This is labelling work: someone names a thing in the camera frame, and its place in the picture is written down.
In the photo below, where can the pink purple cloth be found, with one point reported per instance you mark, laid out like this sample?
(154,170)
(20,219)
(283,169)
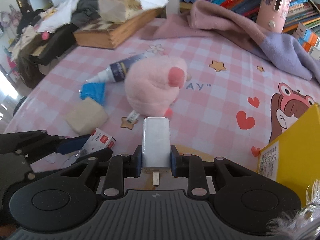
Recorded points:
(209,20)

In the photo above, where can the wooden chess box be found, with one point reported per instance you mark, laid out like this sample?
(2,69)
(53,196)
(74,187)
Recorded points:
(108,35)

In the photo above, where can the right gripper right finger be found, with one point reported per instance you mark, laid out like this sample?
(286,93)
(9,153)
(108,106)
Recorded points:
(191,167)

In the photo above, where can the pink plush toy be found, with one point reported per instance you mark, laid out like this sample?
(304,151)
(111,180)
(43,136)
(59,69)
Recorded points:
(153,84)

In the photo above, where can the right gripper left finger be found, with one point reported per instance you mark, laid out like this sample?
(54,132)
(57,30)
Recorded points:
(120,167)

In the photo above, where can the orange blue box lower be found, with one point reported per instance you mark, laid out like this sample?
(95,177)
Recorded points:
(312,51)

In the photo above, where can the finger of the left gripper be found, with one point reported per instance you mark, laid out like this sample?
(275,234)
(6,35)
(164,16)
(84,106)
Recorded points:
(69,145)

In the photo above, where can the red white small box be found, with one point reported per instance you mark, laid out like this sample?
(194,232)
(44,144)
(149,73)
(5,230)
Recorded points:
(97,141)

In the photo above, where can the pink checkered tablecloth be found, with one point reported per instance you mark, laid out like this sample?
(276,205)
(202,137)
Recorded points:
(202,94)

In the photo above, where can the pink cylindrical case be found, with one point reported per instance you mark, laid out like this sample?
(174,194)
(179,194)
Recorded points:
(272,14)

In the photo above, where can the white power adapter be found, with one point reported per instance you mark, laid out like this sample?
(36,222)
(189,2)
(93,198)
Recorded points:
(156,149)

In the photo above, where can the blue small packet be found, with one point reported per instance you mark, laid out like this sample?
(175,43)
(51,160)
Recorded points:
(95,91)

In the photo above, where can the beige soap block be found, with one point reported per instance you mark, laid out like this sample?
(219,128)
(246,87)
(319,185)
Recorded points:
(86,117)

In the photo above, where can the yellow cardboard box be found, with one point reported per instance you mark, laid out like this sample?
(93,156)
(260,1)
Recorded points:
(292,159)

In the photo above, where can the orange blue box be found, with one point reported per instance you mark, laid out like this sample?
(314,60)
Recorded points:
(312,51)
(305,35)

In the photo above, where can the white blue bottle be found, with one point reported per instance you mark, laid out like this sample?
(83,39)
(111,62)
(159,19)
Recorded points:
(116,71)

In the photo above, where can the tissue pack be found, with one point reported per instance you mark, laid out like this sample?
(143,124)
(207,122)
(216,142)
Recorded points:
(119,11)

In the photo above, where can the white garment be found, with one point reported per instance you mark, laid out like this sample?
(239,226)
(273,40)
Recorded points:
(61,17)

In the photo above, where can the orange blue box upper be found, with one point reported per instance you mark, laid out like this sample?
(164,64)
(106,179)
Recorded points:
(305,35)

